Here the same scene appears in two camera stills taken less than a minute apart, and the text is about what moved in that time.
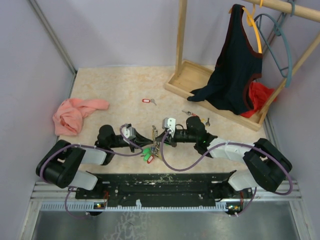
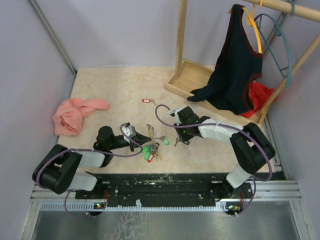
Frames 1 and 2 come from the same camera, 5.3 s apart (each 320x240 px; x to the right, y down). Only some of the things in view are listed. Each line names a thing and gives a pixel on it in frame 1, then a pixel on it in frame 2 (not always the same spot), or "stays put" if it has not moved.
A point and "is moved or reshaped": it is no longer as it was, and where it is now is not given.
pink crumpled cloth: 67,120 stays put
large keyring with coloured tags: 149,153 is moved or reshaped
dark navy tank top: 239,60 stays put
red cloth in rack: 259,94 stays put
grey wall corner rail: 55,40 stays put
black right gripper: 170,140 → 178,129
